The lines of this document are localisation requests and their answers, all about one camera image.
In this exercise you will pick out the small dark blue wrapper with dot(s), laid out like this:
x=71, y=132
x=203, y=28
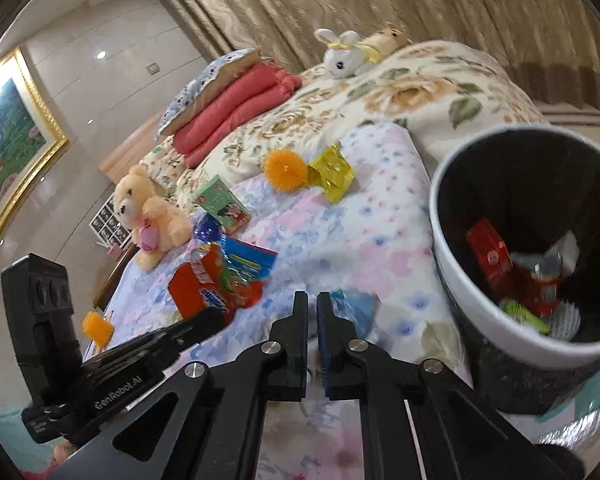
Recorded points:
x=208, y=227

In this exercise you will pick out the wall switch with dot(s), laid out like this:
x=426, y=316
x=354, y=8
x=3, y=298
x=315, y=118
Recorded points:
x=153, y=67

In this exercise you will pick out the beige teddy bear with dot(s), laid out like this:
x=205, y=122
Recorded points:
x=150, y=220

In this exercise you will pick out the white rimmed black trash bin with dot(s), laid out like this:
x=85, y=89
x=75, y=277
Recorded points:
x=460, y=280

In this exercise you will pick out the orange snack bag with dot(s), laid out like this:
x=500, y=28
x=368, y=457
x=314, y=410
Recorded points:
x=205, y=285

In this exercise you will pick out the white bunny plush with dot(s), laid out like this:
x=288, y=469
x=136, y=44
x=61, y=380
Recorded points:
x=342, y=55

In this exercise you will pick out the wooden headboard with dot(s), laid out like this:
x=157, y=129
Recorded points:
x=130, y=150

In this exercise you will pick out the blue snack packet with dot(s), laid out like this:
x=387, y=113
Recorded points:
x=250, y=260

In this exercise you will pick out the pink reed diffuser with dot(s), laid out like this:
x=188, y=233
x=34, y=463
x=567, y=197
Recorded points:
x=115, y=250

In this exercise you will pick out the small green juice box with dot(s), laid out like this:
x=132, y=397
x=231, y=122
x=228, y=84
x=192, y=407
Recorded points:
x=220, y=202

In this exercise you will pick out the small tan plush animal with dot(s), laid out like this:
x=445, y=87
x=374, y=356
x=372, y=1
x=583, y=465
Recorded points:
x=390, y=37

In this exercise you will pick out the red white milk carton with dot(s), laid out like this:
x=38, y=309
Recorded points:
x=487, y=252

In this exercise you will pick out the orange foam fruit net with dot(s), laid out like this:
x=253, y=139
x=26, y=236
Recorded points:
x=99, y=330

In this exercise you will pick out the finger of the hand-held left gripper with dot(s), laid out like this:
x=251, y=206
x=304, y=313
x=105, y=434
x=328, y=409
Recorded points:
x=195, y=322
x=165, y=350

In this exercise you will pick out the cartoon print pillow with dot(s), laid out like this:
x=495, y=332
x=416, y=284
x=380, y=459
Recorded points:
x=160, y=160

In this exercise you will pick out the yellow plastic wrapper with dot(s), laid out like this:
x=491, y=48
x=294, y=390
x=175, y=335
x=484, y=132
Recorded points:
x=332, y=172

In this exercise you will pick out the panda print pillow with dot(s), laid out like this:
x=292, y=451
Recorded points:
x=205, y=90

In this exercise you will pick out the wooden nightstand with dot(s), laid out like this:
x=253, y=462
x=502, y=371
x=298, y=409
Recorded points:
x=112, y=280

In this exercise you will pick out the orange spiky ball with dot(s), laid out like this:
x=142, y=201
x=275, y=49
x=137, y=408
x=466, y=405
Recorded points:
x=285, y=170

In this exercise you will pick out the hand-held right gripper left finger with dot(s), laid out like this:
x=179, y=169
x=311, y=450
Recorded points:
x=300, y=350

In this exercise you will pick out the folded red quilt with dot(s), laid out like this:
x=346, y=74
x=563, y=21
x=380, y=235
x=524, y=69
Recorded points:
x=240, y=105

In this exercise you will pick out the red snack wrapper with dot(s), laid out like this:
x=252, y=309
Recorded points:
x=530, y=290

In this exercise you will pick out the blue pink floral blanket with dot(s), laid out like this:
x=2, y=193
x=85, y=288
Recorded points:
x=340, y=240

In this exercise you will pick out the black white photo frame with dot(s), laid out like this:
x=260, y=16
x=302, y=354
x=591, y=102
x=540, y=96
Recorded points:
x=107, y=220

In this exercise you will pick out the beige floral quilt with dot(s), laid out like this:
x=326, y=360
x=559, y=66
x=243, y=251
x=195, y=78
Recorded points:
x=420, y=90

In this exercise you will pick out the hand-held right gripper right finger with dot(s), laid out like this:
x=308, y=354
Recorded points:
x=326, y=355

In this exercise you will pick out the gold framed landscape painting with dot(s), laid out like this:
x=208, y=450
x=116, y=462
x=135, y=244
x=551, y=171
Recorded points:
x=5, y=150

